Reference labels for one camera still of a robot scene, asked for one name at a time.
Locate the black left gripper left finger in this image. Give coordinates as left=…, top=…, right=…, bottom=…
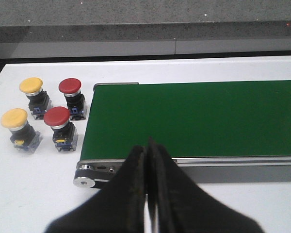
left=46, top=146, right=146, bottom=233

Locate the red push button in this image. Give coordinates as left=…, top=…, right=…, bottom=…
left=58, top=78, right=87, bottom=120
left=44, top=106, right=78, bottom=151

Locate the aluminium conveyor frame rail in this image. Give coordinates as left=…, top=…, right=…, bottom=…
left=76, top=156, right=291, bottom=186

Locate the conveyor end roller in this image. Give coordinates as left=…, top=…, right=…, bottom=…
left=73, top=164, right=96, bottom=188

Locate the grey stone counter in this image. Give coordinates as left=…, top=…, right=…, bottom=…
left=0, top=0, right=291, bottom=59

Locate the green conveyor belt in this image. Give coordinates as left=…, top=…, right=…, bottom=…
left=81, top=80, right=291, bottom=160

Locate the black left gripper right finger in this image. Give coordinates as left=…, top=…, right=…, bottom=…
left=147, top=139, right=263, bottom=233

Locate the yellow push button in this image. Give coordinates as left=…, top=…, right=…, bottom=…
left=19, top=77, right=53, bottom=120
left=0, top=108, right=42, bottom=153

